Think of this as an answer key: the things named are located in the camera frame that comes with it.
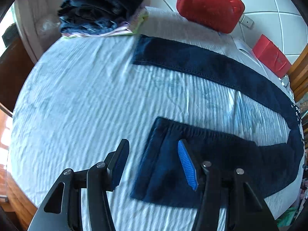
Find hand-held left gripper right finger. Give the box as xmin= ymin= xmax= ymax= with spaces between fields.
xmin=177 ymin=139 xmax=280 ymax=231

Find white wall socket panel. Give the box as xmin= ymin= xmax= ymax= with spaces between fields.
xmin=239 ymin=14 xmax=254 ymax=28

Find red paper gift bag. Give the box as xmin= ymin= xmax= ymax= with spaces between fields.
xmin=252 ymin=34 xmax=292 ymax=78

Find stack of dark folded clothes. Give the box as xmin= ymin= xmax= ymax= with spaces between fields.
xmin=54 ymin=0 xmax=150 ymax=33

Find red bear-face suitcase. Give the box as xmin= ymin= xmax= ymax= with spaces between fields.
xmin=176 ymin=0 xmax=245 ymax=34

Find purple and green folded cloth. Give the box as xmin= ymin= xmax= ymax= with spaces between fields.
xmin=61 ymin=7 xmax=148 ymax=39

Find wooden headboard side panel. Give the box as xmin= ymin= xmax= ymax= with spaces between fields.
xmin=287 ymin=50 xmax=308 ymax=101

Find white booklet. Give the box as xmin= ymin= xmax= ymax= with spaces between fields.
xmin=231 ymin=35 xmax=259 ymax=60

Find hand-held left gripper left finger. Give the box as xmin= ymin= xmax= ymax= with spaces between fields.
xmin=28 ymin=138 xmax=130 ymax=231

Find dark blue jeans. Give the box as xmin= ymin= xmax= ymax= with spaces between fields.
xmin=130 ymin=34 xmax=305 ymax=208

